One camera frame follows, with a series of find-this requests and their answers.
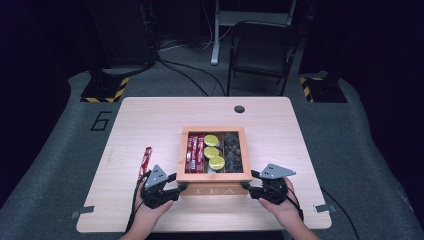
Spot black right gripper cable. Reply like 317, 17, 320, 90
284, 181, 305, 222

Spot black equipment cabinet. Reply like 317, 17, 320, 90
87, 0, 158, 69

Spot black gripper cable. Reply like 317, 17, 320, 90
284, 181, 305, 222
124, 178, 148, 234

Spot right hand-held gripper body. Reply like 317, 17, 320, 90
259, 163, 297, 205

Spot pile of dark tea packets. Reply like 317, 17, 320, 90
223, 133, 244, 174

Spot person's right hand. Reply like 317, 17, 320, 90
258, 177, 304, 229

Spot black cable beside table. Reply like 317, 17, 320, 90
320, 187, 361, 240

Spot black folding chair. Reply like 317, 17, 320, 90
226, 20, 302, 97

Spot red stick packet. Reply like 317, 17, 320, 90
195, 134, 205, 174
137, 146, 153, 183
185, 134, 197, 174

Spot wooden tea box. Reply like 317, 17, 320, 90
176, 126, 253, 197

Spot grey floor mat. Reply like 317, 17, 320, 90
0, 70, 424, 240

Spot black floor cable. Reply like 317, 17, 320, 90
163, 59, 228, 97
156, 58, 210, 98

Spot white floor cable bundle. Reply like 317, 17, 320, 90
158, 33, 214, 53

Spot grey tape piece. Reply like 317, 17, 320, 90
69, 205, 95, 220
313, 203, 337, 214

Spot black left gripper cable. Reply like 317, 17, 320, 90
124, 178, 148, 234

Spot white desk frame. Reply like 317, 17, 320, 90
210, 0, 298, 66

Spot black stand base hazard stripes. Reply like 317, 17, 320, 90
298, 70, 348, 104
79, 64, 130, 104

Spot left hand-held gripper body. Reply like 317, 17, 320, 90
140, 164, 174, 210

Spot person's left hand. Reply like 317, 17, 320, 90
133, 181, 174, 228

